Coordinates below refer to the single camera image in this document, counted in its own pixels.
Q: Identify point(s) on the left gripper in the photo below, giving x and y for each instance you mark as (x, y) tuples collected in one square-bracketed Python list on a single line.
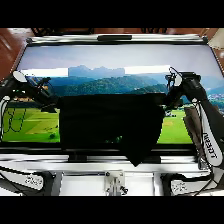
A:
[(49, 106)]

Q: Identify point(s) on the black garment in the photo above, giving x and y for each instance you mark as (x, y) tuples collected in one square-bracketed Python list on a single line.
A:
[(106, 123)]

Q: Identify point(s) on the grey-brown garment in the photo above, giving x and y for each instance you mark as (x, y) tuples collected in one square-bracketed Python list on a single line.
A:
[(191, 126)]

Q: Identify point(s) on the silver frame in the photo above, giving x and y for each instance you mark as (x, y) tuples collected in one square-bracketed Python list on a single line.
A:
[(100, 165)]

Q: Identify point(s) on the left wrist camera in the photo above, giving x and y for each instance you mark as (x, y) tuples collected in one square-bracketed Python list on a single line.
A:
[(40, 85)]

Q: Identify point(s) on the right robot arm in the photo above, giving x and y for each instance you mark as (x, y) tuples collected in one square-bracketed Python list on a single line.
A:
[(209, 133)]

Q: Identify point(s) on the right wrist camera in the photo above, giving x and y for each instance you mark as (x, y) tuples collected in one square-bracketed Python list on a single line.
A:
[(170, 78)]

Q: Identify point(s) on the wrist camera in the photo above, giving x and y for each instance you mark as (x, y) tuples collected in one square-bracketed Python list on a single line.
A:
[(40, 85), (170, 78)]

